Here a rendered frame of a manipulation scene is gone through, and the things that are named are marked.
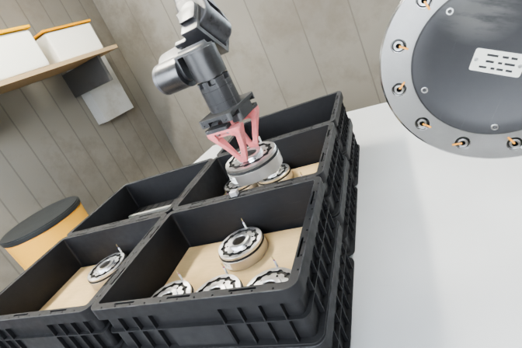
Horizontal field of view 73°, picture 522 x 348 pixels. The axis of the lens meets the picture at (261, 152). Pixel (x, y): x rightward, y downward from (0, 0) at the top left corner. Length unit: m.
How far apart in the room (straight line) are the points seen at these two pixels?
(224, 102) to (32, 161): 2.90
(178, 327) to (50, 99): 3.10
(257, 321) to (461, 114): 0.39
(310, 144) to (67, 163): 2.77
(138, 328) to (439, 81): 0.60
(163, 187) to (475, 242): 0.93
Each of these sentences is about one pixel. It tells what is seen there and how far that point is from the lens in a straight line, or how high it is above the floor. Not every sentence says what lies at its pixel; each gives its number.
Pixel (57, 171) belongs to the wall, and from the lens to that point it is 3.46.
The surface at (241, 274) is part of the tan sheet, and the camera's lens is 0.73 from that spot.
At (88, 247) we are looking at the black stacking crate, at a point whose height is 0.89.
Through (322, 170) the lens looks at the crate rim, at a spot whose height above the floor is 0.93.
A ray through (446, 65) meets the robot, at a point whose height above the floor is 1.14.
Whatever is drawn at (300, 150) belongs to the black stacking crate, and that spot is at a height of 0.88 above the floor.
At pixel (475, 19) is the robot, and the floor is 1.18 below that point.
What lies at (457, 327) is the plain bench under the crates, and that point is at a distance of 0.70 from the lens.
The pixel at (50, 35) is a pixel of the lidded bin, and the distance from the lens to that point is 3.09.
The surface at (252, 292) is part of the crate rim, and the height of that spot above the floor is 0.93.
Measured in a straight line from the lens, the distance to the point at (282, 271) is 0.64.
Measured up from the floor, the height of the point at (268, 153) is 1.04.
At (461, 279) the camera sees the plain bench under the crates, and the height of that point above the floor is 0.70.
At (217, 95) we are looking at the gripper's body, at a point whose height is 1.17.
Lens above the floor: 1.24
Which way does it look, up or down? 19 degrees down
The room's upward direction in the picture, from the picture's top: 25 degrees counter-clockwise
